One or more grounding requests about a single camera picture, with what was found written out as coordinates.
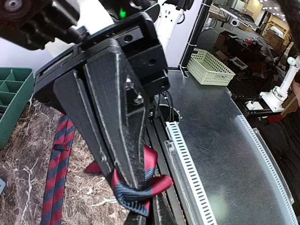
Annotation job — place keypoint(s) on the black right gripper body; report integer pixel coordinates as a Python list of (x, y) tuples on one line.
[(137, 37)]

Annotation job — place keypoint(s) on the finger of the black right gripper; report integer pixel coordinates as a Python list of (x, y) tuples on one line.
[(76, 97), (120, 107)]

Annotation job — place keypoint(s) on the red navy striped tie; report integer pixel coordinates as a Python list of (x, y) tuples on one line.
[(132, 200)]

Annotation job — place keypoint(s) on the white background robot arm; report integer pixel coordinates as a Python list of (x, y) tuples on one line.
[(276, 96)]

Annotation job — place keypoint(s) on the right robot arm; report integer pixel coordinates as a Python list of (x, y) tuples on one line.
[(32, 24)]

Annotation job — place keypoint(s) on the green divided organizer tray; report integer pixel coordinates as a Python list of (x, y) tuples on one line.
[(16, 88)]

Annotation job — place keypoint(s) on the cream plastic basket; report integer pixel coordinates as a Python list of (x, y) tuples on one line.
[(208, 70)]

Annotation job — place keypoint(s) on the light blue plastic basket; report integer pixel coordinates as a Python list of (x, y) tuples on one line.
[(2, 185)]

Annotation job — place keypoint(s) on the black right frame post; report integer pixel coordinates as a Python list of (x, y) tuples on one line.
[(196, 30)]

